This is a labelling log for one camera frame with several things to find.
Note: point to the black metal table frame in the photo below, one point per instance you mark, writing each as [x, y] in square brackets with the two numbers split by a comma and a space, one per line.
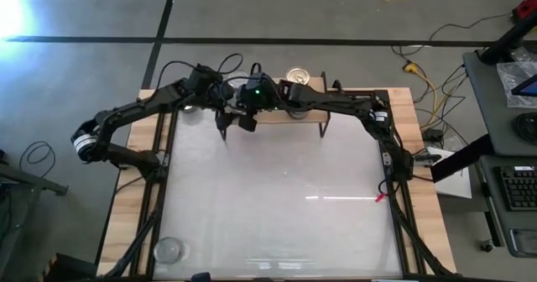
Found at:
[384, 95]

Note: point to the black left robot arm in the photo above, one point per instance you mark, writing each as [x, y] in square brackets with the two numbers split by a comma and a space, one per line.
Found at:
[138, 106]

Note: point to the white paper sheet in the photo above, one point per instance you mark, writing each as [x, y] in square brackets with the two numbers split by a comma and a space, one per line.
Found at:
[455, 183]

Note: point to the black round disc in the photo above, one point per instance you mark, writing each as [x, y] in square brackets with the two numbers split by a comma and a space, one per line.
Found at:
[528, 126]

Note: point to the black table clamp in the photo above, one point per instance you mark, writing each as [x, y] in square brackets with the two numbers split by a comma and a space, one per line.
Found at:
[337, 85]

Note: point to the wooden shelf black frame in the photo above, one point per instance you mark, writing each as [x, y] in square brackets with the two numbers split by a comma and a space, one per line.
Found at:
[272, 117]

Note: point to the black flat bar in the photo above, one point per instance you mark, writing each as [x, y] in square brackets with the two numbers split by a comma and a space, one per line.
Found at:
[461, 158]

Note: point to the black power adapter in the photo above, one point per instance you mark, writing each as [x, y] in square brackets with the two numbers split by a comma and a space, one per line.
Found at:
[432, 135]

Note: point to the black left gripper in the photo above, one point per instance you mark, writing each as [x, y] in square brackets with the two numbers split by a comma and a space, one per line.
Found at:
[207, 87]

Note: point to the dark metal stand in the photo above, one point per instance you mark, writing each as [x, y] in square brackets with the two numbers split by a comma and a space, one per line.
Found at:
[507, 38]

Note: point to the caster wheel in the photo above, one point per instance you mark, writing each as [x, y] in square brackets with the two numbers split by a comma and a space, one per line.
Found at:
[487, 245]

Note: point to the clear round glass dome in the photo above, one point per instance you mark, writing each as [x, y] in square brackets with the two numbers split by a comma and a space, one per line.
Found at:
[168, 249]

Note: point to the grey metal rack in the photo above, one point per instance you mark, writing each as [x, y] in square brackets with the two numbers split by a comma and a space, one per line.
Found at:
[42, 184]

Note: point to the grey desk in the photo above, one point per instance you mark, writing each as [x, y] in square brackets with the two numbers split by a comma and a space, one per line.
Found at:
[482, 106]

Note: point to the grey tray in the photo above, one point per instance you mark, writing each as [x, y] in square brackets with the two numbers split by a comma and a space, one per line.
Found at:
[524, 242]

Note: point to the small red tag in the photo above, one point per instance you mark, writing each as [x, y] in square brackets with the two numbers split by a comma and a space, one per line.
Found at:
[381, 196]

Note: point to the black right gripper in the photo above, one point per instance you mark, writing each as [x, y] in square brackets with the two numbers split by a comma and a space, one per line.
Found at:
[258, 97]

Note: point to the black floor box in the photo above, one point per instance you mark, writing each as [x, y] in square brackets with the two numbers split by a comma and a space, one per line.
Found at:
[69, 269]

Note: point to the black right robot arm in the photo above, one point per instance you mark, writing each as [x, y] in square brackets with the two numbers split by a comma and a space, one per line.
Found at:
[335, 101]

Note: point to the blue tablet screen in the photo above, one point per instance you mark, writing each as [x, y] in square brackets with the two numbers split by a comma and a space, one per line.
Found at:
[528, 88]

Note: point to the clear plastic bag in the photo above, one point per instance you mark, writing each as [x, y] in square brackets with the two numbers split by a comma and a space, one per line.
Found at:
[509, 78]

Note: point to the black keyboard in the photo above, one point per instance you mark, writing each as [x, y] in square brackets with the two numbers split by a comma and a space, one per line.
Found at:
[520, 189]

